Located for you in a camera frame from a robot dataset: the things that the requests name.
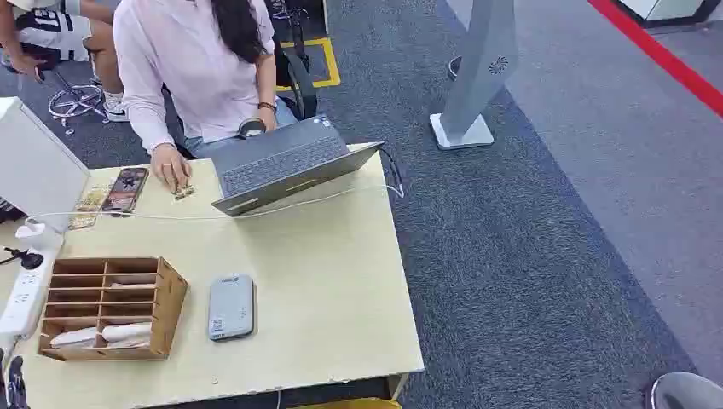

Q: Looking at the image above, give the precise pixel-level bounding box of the patterned gold phone case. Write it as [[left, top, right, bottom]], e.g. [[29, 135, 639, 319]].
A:
[[68, 185, 113, 232]]

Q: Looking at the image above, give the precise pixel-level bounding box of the black plug with cable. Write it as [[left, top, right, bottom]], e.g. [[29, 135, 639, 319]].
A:
[[0, 245, 45, 272]]

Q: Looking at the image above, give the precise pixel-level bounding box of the white power strip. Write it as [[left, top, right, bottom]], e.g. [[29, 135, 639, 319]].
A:
[[0, 247, 59, 341]]

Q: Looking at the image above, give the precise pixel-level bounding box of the white charger plug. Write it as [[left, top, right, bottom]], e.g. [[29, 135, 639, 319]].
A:
[[14, 219, 47, 242]]

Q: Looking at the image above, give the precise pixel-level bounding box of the red floor tape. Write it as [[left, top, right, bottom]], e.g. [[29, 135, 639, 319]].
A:
[[586, 0, 723, 120]]

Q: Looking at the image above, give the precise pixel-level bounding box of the black office chair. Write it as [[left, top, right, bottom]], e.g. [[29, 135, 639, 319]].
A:
[[273, 37, 319, 121]]

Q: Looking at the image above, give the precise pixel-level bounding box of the wooden card box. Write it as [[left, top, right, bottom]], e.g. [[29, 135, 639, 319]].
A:
[[36, 256, 190, 363]]

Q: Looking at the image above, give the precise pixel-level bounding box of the white monitor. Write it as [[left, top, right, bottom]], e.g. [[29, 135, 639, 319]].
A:
[[0, 96, 91, 233]]

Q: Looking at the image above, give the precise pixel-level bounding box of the black keyboard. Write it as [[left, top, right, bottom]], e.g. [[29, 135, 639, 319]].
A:
[[0, 197, 27, 225]]

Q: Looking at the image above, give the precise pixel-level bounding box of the black smartphone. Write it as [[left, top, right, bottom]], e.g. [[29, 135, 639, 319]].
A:
[[100, 166, 151, 217]]

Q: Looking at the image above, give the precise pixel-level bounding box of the yellow object under desk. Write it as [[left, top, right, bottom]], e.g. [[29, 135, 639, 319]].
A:
[[292, 397, 402, 409]]

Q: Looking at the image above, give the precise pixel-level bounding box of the grey open laptop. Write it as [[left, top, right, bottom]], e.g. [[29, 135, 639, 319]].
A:
[[210, 115, 387, 218]]

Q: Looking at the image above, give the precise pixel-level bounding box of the silver chair base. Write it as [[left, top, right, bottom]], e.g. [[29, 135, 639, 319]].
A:
[[47, 83, 107, 122]]

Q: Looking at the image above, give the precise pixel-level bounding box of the black laptop cable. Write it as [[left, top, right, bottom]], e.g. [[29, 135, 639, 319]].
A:
[[379, 147, 406, 197]]

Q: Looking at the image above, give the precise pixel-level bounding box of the seated person at desk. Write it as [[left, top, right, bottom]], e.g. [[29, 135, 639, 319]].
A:
[[113, 0, 300, 194]]

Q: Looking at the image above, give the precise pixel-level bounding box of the long white cable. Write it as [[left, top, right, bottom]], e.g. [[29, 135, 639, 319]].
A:
[[25, 183, 406, 223]]

